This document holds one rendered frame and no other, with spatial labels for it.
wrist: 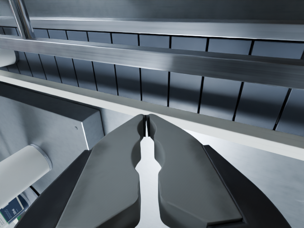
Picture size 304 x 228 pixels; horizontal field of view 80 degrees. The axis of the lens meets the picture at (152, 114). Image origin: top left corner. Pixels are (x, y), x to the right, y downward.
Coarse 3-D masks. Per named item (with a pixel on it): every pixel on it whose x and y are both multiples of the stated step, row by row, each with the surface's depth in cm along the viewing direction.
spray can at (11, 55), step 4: (0, 48) 30; (0, 52) 30; (4, 52) 30; (8, 52) 31; (12, 52) 31; (16, 52) 32; (0, 56) 30; (4, 56) 31; (8, 56) 31; (12, 56) 32; (16, 56) 32; (0, 60) 30; (4, 60) 31; (8, 60) 32; (12, 60) 32; (16, 60) 33; (0, 64) 31; (4, 64) 32; (8, 64) 32
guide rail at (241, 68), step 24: (24, 48) 17; (48, 48) 16; (72, 48) 15; (96, 48) 14; (120, 48) 13; (144, 48) 12; (168, 48) 12; (192, 72) 11; (216, 72) 10; (240, 72) 10; (264, 72) 9; (288, 72) 9
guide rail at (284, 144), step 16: (0, 80) 33; (16, 80) 30; (32, 80) 29; (64, 96) 26; (80, 96) 24; (96, 96) 24; (112, 96) 24; (128, 112) 22; (144, 112) 20; (160, 112) 20; (176, 112) 20; (192, 112) 20; (192, 128) 19; (208, 128) 18; (224, 128) 17; (240, 128) 17; (256, 128) 17; (256, 144) 16; (272, 144) 16; (288, 144) 15
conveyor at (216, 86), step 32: (0, 32) 32; (64, 32) 25; (96, 32) 23; (32, 64) 32; (64, 64) 28; (96, 64) 25; (128, 96) 25; (160, 96) 23; (192, 96) 21; (224, 96) 19; (256, 96) 18; (288, 96) 17; (288, 128) 18
